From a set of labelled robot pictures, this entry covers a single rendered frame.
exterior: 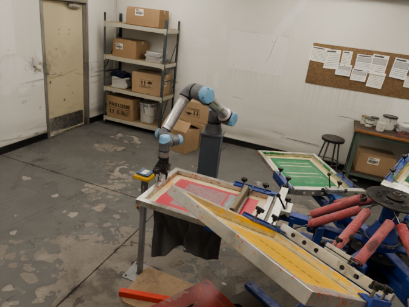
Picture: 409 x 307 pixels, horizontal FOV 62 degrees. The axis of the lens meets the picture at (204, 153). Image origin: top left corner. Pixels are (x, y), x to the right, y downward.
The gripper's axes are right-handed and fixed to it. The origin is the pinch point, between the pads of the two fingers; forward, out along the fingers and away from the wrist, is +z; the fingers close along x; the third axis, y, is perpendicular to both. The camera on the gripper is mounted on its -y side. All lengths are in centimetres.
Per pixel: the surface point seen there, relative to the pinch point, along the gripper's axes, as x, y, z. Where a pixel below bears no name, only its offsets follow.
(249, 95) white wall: 32, 380, 6
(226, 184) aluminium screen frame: -41.6, 25.3, 0.2
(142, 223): 19, 10, 45
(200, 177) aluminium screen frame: -20.7, 25.3, 0.1
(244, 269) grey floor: -61, 62, 98
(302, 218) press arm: -99, -3, -6
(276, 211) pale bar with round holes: -83, -3, -6
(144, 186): 18.0, 9.9, 12.4
